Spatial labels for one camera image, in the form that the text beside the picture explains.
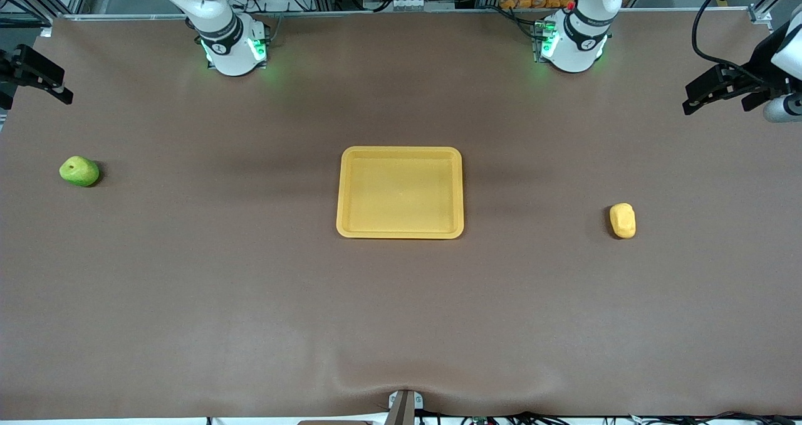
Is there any green apple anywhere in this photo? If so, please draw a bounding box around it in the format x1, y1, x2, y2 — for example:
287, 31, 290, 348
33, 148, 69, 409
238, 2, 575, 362
59, 155, 100, 188

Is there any yellow potato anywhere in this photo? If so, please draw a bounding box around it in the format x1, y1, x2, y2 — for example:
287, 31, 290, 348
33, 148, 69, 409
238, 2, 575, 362
609, 202, 637, 240

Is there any yellow plastic tray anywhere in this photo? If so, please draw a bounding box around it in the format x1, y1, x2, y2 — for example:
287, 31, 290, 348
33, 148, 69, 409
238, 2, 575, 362
336, 146, 465, 240

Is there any brown table mat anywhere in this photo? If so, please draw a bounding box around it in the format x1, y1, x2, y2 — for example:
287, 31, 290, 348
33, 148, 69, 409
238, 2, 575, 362
0, 10, 802, 421

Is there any aluminium table edge rail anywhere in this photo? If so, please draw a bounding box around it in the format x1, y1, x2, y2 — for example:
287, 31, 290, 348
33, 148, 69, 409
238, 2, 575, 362
53, 8, 773, 23

